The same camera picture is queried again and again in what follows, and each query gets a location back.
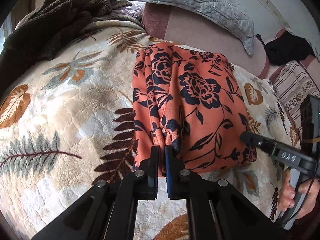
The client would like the orange floral garment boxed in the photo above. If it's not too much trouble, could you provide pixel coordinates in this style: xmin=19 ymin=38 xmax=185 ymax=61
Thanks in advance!
xmin=132 ymin=42 xmax=257 ymax=175

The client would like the person's right hand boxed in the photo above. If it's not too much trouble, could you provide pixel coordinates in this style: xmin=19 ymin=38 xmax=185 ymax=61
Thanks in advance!
xmin=277 ymin=167 xmax=320 ymax=219

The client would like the striped patterned cushion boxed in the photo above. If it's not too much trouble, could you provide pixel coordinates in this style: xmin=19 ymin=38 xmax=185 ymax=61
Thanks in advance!
xmin=273 ymin=61 xmax=319 ymax=137

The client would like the black cloth on bed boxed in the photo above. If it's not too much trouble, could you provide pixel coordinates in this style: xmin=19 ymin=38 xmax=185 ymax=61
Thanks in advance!
xmin=256 ymin=31 xmax=315 ymax=66

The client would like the cream leaf-print blanket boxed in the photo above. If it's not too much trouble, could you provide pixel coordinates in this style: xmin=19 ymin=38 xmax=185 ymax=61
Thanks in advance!
xmin=1 ymin=21 xmax=300 ymax=239

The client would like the pink bed sheet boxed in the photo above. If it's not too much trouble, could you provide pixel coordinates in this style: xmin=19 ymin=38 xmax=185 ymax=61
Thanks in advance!
xmin=141 ymin=2 xmax=320 ymax=81

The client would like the dark brown fleece garment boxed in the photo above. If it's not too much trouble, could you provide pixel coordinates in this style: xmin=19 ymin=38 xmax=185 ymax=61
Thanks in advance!
xmin=1 ymin=0 xmax=131 ymax=92

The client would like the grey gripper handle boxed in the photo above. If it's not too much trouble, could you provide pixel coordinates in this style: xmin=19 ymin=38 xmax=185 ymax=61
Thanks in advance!
xmin=278 ymin=168 xmax=319 ymax=230

